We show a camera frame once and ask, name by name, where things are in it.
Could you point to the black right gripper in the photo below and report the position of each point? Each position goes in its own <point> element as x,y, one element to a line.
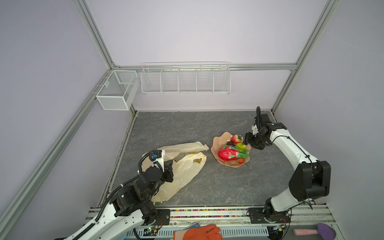
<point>247,139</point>

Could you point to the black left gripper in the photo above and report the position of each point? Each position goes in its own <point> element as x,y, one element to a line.
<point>168,170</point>

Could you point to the translucent banana print plastic bag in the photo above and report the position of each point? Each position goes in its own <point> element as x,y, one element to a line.
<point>188,160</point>

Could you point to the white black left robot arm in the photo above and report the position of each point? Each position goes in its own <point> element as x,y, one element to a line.
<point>130,205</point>

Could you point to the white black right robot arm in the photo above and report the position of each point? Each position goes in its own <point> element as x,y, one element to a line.
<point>310,181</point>

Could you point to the pink fake dragon fruit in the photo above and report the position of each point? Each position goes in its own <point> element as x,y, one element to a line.
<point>231,153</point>

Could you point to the peach wavy fruit bowl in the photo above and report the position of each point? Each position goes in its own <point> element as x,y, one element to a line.
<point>219,142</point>

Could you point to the orange work glove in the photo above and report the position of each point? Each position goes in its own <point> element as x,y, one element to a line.
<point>209,232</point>

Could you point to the white mesh box basket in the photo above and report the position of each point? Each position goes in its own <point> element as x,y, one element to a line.
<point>118,91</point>

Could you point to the purple pink brush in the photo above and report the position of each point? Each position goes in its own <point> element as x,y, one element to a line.
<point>325,231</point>

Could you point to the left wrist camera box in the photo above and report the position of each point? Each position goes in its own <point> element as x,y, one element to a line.
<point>156,157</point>

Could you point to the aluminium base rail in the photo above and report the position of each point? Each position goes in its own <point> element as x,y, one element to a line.
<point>243,216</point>

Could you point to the white wire wall shelf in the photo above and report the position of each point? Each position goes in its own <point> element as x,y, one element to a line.
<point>186,78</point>

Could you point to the aluminium corner frame post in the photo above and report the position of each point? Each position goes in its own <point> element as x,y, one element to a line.
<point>86,15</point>

